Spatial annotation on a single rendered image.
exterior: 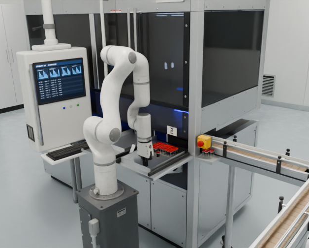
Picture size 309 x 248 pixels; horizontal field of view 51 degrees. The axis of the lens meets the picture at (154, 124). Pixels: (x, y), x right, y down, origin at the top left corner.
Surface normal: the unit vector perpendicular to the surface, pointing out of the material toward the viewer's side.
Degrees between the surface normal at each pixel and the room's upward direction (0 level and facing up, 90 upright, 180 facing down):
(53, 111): 90
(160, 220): 90
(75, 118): 90
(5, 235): 0
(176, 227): 90
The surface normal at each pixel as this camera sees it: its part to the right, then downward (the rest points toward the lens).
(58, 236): -0.02, -0.95
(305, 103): -0.66, 0.25
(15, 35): 0.75, 0.20
